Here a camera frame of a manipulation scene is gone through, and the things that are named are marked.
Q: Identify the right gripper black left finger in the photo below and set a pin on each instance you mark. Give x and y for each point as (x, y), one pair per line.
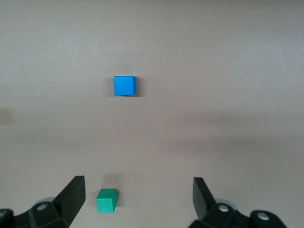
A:
(71, 202)

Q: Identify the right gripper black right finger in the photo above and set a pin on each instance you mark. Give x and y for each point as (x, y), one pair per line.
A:
(202, 202)

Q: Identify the blue wooden cube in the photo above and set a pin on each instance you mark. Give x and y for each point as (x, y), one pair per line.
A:
(123, 86)

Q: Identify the green wooden cube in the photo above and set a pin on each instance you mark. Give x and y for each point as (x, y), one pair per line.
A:
(105, 204)

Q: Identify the brown table cover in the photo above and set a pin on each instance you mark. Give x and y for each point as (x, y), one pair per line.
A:
(190, 71)

